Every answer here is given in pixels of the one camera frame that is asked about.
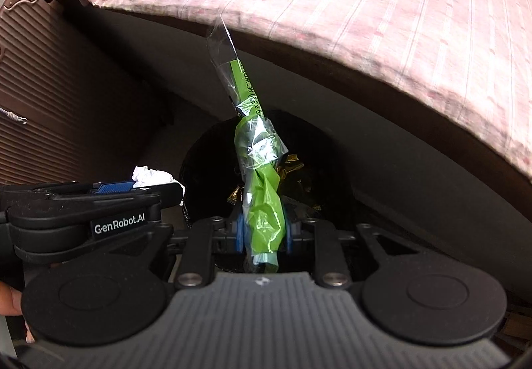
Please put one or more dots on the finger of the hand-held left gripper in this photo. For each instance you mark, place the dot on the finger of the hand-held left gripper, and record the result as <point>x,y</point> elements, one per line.
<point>166,194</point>
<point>114,187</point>

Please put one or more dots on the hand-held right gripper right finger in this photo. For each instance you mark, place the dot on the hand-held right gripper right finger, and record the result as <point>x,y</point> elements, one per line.
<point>289,238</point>

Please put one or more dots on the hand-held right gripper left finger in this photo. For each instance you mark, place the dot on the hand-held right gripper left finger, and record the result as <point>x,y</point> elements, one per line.
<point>240,236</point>

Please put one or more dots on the long green clear wrapper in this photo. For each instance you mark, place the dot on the long green clear wrapper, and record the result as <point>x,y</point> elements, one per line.
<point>262,202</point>

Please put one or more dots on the black trash bin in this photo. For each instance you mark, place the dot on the black trash bin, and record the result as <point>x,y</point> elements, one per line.
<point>208,152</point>

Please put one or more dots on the large gold foil wrapper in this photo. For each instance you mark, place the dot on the large gold foil wrapper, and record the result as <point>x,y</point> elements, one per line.
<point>289,169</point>

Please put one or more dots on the person's left hand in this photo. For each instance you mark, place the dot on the person's left hand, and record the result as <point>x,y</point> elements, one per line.
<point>10,302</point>

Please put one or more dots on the small gold foil wrapper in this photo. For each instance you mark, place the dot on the small gold foil wrapper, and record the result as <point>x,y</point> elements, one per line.
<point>236,194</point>

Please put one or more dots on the rose gold ribbed suitcase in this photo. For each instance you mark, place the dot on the rose gold ribbed suitcase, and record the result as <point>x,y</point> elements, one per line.
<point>62,82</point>

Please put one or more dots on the cardboard box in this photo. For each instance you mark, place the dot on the cardboard box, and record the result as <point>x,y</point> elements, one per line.
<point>519,325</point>

